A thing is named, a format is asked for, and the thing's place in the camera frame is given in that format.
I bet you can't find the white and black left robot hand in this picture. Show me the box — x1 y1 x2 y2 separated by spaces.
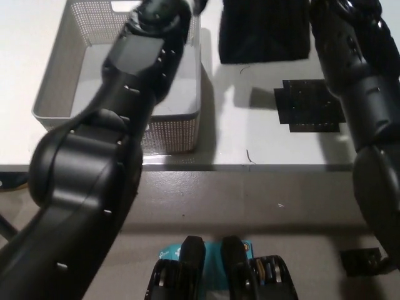
191 0 209 16

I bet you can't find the dark fabric lunch bag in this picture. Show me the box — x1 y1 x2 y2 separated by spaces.
217 0 312 65

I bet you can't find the grey perforated plastic basket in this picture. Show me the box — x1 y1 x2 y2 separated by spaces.
32 0 203 154

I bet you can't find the black tape patch on table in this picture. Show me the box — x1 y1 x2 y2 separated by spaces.
274 79 346 133

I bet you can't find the dark metal table leg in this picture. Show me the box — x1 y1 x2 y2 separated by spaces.
0 212 18 242

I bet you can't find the black tape patch on floor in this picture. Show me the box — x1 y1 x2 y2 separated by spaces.
339 247 384 278

